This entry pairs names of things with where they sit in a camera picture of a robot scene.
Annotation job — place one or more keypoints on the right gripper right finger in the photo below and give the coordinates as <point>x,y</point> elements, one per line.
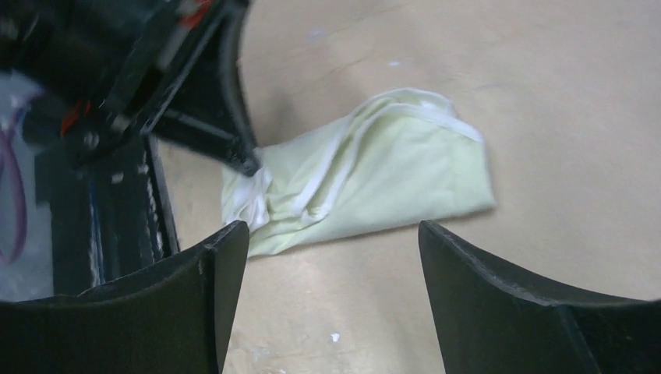
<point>492,316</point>

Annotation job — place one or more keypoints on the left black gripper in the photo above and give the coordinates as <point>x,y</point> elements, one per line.
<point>113,70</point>

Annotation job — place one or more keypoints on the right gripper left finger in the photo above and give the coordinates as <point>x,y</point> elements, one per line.
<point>175,316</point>

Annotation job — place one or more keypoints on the pale yellow underwear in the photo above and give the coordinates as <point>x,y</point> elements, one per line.
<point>401,157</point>

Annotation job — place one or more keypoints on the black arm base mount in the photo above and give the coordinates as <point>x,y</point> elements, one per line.
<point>109,220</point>

